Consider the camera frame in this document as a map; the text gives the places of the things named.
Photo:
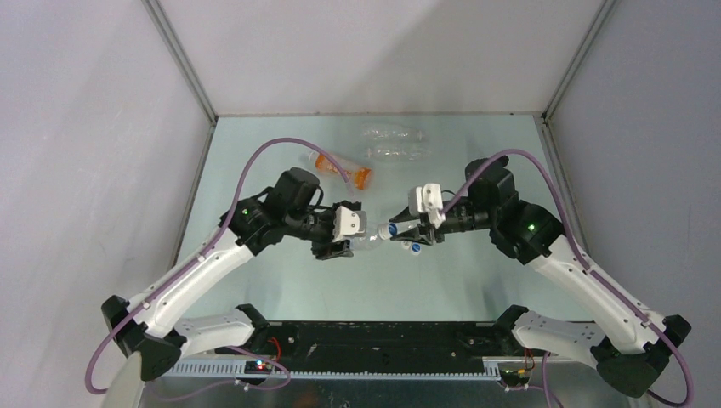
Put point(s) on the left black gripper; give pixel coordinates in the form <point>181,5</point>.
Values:
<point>329,249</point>

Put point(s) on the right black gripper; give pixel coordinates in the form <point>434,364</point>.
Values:
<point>417,235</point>

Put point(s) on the clear bottle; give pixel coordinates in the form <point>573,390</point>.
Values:
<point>385,132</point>
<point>366,243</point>

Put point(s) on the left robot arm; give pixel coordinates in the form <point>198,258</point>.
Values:
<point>152,324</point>

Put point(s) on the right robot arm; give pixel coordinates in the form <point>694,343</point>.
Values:
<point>626,342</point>

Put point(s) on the orange labelled bottle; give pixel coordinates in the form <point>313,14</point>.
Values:
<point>358,175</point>

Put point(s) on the clear bottle second row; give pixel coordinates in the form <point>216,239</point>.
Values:
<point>397,152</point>

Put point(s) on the left electronics board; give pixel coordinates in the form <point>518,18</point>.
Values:
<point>257,368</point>

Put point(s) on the electronics board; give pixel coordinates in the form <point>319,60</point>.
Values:
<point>257,368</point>
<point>515,378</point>

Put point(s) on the right electronics board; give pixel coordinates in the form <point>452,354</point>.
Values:
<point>515,378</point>

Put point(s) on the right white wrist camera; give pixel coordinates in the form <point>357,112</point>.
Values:
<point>426,198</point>

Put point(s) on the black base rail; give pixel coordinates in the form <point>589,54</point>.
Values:
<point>383,347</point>

